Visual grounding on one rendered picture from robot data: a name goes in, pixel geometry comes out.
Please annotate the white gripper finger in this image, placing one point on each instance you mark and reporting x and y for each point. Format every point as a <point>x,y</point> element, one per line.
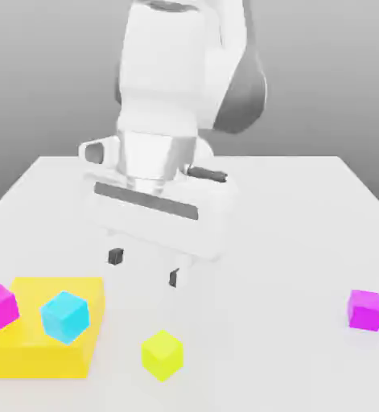
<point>173,277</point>
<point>115,256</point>

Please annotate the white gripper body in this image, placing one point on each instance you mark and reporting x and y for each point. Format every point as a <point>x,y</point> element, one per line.
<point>163,225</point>

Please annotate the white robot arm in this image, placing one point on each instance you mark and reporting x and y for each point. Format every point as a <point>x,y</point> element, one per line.
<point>163,80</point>

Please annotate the small cyan cube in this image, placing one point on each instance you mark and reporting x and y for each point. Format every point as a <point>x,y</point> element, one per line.
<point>65,317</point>

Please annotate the small yellow cube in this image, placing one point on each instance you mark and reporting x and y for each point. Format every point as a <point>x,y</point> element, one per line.
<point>162,355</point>

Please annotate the small purple cube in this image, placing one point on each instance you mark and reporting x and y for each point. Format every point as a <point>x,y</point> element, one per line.
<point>365,310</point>

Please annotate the large yellow box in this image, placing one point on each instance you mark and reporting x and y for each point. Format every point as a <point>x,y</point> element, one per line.
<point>31,357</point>

